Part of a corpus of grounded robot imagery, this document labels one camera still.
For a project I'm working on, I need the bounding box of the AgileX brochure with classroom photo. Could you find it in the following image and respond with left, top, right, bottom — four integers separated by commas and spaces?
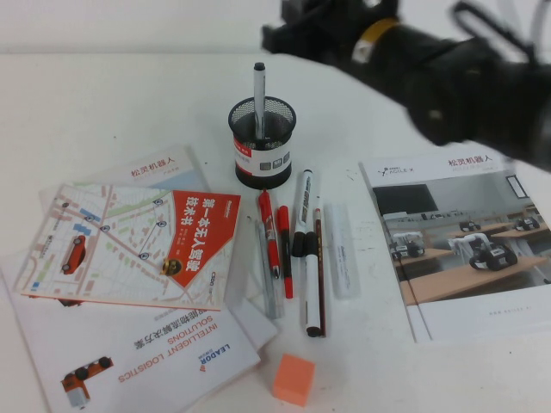
357, 148, 551, 344

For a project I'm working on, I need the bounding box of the whiteboard marker with black cap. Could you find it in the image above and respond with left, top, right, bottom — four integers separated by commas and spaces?
290, 169, 316, 258
252, 62, 268, 142
300, 231, 324, 338

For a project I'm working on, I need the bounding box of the Leador logistics brochure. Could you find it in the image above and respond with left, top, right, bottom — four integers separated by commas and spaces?
0, 252, 263, 413

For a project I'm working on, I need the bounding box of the dark red pencil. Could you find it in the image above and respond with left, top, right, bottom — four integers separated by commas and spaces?
313, 207, 327, 338

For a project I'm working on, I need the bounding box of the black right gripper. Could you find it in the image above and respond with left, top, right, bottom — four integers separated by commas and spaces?
261, 0, 397, 65

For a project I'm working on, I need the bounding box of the red gel pen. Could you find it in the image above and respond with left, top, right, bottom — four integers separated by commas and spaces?
257, 188, 282, 281

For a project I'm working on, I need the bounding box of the orange cube eraser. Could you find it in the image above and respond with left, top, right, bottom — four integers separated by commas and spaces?
271, 353, 317, 408

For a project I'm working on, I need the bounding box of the black mesh pen holder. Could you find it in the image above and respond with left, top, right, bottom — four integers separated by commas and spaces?
227, 96, 299, 190

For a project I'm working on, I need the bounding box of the AgileX brochure with pale cover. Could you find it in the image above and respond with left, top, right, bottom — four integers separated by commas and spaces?
38, 143, 212, 208

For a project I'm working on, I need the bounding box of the all white marker pen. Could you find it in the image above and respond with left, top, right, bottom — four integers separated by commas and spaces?
324, 203, 362, 299

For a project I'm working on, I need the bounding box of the thin red marker pen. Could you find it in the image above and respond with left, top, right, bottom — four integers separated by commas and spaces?
276, 205, 295, 300

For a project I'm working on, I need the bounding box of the grey transparent pen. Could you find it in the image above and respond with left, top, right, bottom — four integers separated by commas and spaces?
253, 219, 283, 321

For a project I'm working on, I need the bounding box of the black cable loop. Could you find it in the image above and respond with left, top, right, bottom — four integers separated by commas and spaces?
450, 0, 537, 59

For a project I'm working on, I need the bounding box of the book with map cover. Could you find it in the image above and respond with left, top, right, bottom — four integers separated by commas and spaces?
13, 183, 243, 312

